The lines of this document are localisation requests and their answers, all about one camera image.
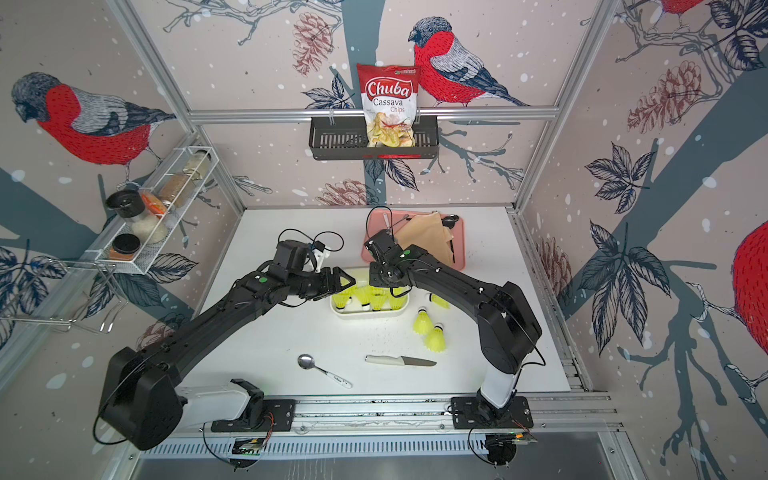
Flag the white wire wall shelf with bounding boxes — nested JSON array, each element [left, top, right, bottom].
[[85, 145, 219, 274]]

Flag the pink plastic tray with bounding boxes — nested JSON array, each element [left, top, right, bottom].
[[363, 208, 466, 270]]

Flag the steel spoon on table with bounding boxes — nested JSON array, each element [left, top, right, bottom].
[[297, 353, 354, 390]]

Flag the Chuba cassava chips bag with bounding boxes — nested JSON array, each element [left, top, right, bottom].
[[357, 64, 420, 148]]

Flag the black lidded low jar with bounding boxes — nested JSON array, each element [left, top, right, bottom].
[[108, 233, 141, 261]]

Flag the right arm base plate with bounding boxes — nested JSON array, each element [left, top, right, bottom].
[[449, 395, 534, 430]]

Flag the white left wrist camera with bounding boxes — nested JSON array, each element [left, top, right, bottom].
[[310, 241, 330, 273]]

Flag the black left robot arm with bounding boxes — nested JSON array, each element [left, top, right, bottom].
[[96, 240, 355, 450]]

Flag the white handled knife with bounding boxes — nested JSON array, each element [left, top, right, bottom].
[[365, 355, 437, 367]]

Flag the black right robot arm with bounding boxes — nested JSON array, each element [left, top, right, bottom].
[[364, 230, 542, 416]]

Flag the white plastic storage box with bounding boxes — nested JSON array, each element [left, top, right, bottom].
[[329, 267, 410, 320]]

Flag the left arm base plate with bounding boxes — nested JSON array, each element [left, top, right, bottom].
[[210, 399, 297, 433]]

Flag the yellow shuttlecock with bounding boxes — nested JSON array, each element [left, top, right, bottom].
[[428, 293, 450, 309], [332, 289, 353, 311], [354, 285, 372, 311], [412, 308, 434, 336], [370, 287, 389, 311], [388, 288, 408, 311], [424, 324, 446, 353]]

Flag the black scissors on tray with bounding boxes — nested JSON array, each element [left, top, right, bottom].
[[441, 215, 460, 229]]

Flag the black wall basket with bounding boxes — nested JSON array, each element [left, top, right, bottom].
[[309, 116, 439, 161]]

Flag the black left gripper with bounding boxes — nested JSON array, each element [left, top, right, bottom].
[[288, 265, 358, 299]]

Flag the beige folded cloth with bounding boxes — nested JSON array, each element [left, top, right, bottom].
[[394, 212, 454, 266]]

